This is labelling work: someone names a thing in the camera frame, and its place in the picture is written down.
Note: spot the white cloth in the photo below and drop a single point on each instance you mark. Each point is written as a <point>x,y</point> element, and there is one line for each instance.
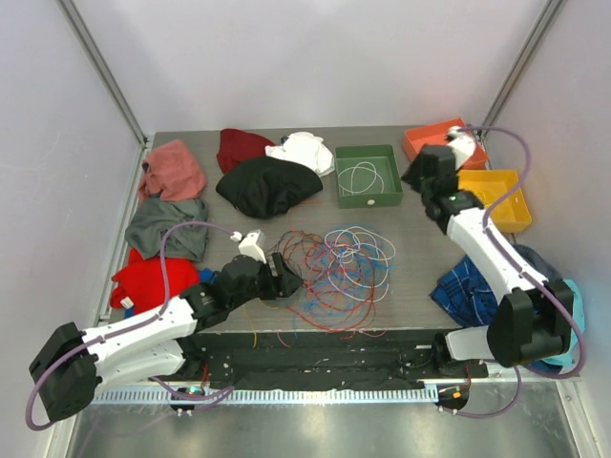
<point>306,149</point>

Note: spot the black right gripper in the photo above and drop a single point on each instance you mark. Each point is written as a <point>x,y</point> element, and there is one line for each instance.
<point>412,176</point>

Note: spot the bright red cloth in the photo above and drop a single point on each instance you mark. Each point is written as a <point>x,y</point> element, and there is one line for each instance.
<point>140,282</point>

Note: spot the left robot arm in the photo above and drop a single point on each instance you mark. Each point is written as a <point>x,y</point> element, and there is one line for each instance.
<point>74,365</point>

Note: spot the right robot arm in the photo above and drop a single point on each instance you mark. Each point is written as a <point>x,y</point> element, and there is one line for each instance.
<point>532,320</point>

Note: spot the left aluminium frame post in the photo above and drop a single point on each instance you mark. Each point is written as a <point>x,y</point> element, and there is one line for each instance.
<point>87,41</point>

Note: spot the pink cloth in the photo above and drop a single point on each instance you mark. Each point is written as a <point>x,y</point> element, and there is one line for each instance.
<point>171,173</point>

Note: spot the aluminium frame post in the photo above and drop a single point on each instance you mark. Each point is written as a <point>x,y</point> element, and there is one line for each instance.
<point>545,21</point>
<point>87,41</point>

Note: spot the grey-blue cloth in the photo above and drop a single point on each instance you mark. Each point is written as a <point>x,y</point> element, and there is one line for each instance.
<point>537,262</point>

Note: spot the blue plaid shirt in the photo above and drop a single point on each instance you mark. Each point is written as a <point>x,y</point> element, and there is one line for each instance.
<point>465,296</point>

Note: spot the dark red cloth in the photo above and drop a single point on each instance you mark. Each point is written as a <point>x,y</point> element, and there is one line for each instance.
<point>237,146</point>

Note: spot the yellow plastic bin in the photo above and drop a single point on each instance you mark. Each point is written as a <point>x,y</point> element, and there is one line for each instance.
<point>512,214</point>

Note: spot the turquoise cloth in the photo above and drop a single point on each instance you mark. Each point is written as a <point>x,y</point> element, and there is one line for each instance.
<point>569,363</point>

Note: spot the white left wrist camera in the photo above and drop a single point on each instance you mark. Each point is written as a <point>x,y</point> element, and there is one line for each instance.
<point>251,244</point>

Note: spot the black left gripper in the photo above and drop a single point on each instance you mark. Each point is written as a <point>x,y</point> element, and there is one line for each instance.
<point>284,283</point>

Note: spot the black cloth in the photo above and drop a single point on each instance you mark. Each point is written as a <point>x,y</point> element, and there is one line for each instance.
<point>266,187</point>

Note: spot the white slotted cable duct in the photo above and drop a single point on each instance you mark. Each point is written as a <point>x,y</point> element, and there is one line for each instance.
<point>156,395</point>

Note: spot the grey cloth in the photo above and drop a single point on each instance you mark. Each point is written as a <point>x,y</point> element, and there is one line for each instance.
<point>155,217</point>

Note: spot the right aluminium frame post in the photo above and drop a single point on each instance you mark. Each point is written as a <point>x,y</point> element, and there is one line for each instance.
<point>545,21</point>

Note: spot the green plastic bin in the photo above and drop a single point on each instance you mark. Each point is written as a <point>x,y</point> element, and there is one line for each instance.
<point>367,177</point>

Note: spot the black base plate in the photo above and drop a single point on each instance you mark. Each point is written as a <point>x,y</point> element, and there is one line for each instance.
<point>316,361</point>

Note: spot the orange plastic bin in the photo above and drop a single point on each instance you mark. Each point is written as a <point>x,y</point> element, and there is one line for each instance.
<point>436,134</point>

